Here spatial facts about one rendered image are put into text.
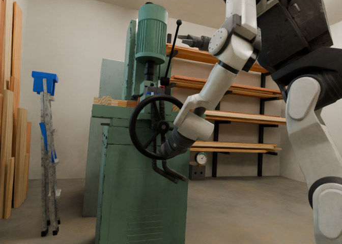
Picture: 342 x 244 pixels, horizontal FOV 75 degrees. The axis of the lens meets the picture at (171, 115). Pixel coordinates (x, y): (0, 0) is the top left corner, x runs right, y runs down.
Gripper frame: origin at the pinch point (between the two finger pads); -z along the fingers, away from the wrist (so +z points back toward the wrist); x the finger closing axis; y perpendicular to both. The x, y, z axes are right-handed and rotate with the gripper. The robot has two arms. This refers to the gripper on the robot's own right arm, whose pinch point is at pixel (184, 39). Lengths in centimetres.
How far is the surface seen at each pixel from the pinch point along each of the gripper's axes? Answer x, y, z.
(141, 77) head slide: 0.5, 27.4, -21.1
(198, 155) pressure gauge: 51, 45, 5
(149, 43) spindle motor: 4.7, 4.8, -20.9
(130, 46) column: -19.8, 15.1, -28.6
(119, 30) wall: -245, 56, -22
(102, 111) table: 35, 33, -44
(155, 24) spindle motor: -1.7, -4.9, -18.2
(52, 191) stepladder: 13, 118, -71
